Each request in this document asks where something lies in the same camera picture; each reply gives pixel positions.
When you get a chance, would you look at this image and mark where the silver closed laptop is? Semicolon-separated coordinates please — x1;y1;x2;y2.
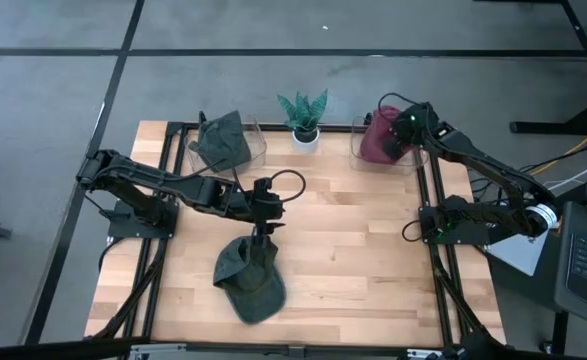
485;234;549;278

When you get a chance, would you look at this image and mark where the black aluminium frame rail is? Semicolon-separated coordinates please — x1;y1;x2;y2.
142;122;187;341
427;127;474;347
165;121;434;135
122;122;175;341
0;337;587;360
415;127;454;347

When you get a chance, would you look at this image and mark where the yellow cable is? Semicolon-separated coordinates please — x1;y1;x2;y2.
527;133;587;179

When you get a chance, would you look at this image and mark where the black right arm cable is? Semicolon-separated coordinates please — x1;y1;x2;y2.
376;91;422;121

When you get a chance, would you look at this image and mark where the snake plant in white pot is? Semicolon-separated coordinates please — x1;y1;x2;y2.
276;88;329;155

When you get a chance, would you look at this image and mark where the clear plastic bin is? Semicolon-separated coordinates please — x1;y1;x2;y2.
348;115;430;176
185;115;268;185

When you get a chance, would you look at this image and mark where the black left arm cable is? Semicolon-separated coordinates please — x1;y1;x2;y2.
270;168;308;203

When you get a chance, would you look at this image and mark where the black floor cable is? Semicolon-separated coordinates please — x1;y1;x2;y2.
466;142;587;204

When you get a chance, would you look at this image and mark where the silver metal bracket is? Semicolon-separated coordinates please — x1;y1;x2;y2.
406;348;467;360

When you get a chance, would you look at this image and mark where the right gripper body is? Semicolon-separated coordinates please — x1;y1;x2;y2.
400;101;440;151

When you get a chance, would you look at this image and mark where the black desk foot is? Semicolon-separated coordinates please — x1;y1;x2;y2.
509;102;587;137

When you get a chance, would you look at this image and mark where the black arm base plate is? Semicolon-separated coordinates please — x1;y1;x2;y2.
107;199;180;240
417;204;492;246

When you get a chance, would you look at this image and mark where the black diagonal frame brace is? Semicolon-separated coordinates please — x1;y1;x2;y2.
92;242;169;341
428;244;504;349

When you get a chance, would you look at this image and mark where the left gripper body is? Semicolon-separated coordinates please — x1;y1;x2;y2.
246;191;287;234

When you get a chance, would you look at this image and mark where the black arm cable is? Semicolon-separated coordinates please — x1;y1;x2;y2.
270;168;308;203
376;91;422;121

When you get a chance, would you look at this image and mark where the black side table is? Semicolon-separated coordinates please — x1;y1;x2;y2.
487;239;572;356

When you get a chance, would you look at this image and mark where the dark green baseball cap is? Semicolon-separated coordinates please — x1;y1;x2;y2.
212;234;288;326
187;109;253;175

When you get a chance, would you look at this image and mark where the black rounded object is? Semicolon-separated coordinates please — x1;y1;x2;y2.
422;330;507;360

